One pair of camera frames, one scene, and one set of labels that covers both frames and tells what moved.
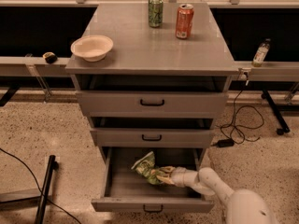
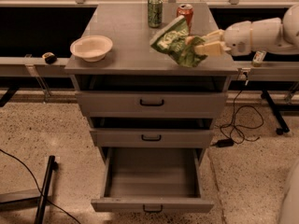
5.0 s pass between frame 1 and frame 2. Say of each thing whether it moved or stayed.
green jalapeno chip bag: moved
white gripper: moved
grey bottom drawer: stayed
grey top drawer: stayed
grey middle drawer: stayed
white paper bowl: stayed
